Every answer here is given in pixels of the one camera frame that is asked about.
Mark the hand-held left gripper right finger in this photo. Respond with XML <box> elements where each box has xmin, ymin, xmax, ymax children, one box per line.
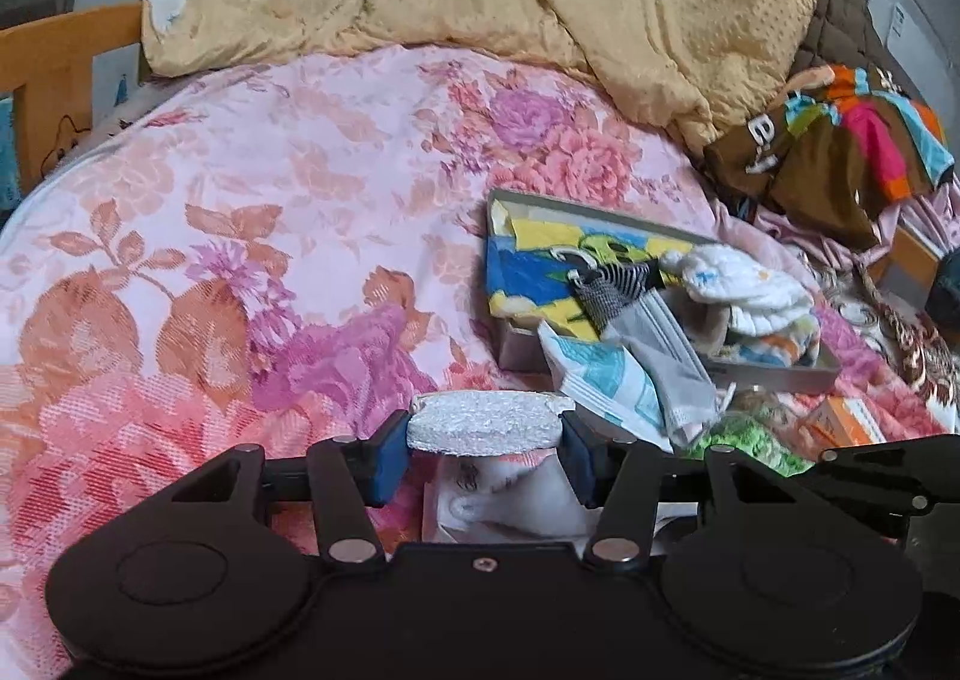
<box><xmin>562</xmin><ymin>410</ymin><xmax>807</xmax><ymax>568</ymax></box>

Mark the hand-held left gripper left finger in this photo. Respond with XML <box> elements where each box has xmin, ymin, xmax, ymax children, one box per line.
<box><xmin>161</xmin><ymin>411</ymin><xmax>412</xmax><ymax>572</ymax></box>

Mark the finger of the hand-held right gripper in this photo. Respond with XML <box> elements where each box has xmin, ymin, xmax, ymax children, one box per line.
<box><xmin>810</xmin><ymin>474</ymin><xmax>935</xmax><ymax>540</ymax></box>
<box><xmin>819</xmin><ymin>434</ymin><xmax>960</xmax><ymax>482</ymax></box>

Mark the white and blue packet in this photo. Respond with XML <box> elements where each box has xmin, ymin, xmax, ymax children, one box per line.
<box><xmin>538</xmin><ymin>321</ymin><xmax>674</xmax><ymax>458</ymax></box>

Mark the white cotton pad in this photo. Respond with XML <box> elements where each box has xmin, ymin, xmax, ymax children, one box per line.
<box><xmin>406</xmin><ymin>391</ymin><xmax>565</xmax><ymax>458</ymax></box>

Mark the grey cloth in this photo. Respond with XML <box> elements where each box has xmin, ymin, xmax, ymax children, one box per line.
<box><xmin>604</xmin><ymin>292</ymin><xmax>722</xmax><ymax>449</ymax></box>

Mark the grey cardboard box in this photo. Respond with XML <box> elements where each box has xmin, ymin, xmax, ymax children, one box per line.
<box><xmin>486</xmin><ymin>189</ymin><xmax>842</xmax><ymax>396</ymax></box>

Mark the navy striped sock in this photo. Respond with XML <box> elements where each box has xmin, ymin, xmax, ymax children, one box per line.
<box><xmin>566</xmin><ymin>264</ymin><xmax>662</xmax><ymax>335</ymax></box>

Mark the white sock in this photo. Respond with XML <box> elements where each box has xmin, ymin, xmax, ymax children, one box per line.
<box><xmin>660</xmin><ymin>245</ymin><xmax>816</xmax><ymax>338</ymax></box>

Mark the orange and white carton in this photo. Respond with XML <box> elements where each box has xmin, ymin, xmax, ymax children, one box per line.
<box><xmin>799</xmin><ymin>395</ymin><xmax>892</xmax><ymax>450</ymax></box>

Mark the jar of green paper stars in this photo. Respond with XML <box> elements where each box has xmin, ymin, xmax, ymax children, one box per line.
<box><xmin>697</xmin><ymin>404</ymin><xmax>815</xmax><ymax>480</ymax></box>

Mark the pale pink cloth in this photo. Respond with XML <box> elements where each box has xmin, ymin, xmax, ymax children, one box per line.
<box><xmin>739</xmin><ymin>185</ymin><xmax>960</xmax><ymax>261</ymax></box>

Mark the pink floral bedspread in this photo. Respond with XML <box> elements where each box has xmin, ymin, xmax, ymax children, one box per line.
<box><xmin>0</xmin><ymin>43</ymin><xmax>946</xmax><ymax>680</ymax></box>

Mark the brown multicolour striped garment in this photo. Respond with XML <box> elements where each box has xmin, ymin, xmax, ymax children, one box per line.
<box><xmin>703</xmin><ymin>64</ymin><xmax>957</xmax><ymax>252</ymax></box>

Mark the brown quilted blanket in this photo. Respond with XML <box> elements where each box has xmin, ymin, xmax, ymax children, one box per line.
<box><xmin>787</xmin><ymin>0</ymin><xmax>890</xmax><ymax>89</ymax></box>

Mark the white printed cloth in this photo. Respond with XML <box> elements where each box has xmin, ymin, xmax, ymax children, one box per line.
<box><xmin>141</xmin><ymin>0</ymin><xmax>188</xmax><ymax>44</ymax></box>

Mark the wooden side rail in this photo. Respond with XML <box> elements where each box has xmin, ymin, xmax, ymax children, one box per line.
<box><xmin>877</xmin><ymin>224</ymin><xmax>942</xmax><ymax>302</ymax></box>

